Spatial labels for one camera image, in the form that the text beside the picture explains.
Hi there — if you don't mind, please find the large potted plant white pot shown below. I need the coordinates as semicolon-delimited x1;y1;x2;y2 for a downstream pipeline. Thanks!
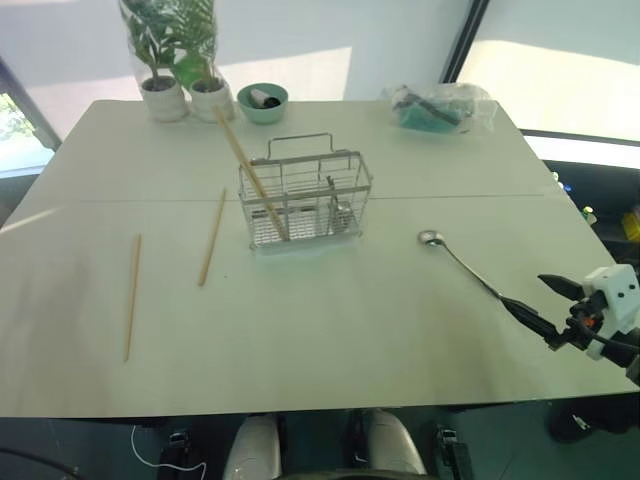
118;0;191;123

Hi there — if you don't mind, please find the clear basket drip tray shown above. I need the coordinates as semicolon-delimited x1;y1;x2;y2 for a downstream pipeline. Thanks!
248;231;363;261

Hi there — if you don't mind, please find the long-handled silver spoon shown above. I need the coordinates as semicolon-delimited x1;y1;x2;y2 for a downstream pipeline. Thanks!
416;229;506;302

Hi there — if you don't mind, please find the white rounded robot leg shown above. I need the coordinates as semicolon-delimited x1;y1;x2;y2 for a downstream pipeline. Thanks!
221;413;282;480
362;408;428;480

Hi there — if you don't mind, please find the silver wire cutlery basket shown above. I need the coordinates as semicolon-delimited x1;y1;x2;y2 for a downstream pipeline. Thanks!
238;131;374;251

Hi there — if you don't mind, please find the teal cloth bundle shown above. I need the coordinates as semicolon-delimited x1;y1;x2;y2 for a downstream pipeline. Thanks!
396;105;462;135

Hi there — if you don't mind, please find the dark window frame post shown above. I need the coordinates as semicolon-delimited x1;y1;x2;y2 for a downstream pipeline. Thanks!
0;53;65;152

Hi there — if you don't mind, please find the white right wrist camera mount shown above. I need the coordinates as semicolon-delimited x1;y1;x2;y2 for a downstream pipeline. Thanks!
581;265;640;362

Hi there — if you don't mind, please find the dark side shelf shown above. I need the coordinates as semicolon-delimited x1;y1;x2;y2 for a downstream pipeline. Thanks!
518;128;640;264

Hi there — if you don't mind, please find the wooden chopstick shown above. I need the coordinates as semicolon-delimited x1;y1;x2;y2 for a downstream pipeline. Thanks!
123;233;143;363
197;187;228;288
213;105;290;241

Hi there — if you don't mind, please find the black window frame post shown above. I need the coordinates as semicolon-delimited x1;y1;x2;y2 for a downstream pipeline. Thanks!
438;0;492;85

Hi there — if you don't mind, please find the black table leg bracket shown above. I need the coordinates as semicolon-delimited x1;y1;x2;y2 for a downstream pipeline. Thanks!
158;428;202;480
433;423;475;480

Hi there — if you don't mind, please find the silver metal utensil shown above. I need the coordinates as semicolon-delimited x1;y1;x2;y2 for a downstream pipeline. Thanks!
324;174;354;236

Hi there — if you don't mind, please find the teal bowl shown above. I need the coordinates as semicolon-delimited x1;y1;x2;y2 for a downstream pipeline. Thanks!
236;82;291;126

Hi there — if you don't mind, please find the black rounded object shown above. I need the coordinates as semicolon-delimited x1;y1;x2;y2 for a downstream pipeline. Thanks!
548;394;640;445

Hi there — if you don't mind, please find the white floor cable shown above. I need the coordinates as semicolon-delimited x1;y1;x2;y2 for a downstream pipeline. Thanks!
130;424;208;477

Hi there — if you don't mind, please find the clear plastic bag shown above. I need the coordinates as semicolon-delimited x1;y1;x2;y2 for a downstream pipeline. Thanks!
378;82;497;137

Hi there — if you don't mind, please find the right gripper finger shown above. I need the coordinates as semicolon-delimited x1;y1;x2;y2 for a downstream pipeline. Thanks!
499;296;569;345
537;273;586;302

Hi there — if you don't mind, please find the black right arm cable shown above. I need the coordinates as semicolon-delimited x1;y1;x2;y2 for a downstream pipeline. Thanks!
591;331;640;352

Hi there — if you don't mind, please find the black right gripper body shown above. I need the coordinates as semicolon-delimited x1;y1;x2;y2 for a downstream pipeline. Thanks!
545;291;609;352

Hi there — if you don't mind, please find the small potted plant white pot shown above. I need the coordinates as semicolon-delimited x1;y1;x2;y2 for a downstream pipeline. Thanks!
171;0;237;124

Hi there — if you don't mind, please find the yellow box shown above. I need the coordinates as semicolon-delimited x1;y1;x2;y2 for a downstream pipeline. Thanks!
621;201;640;242

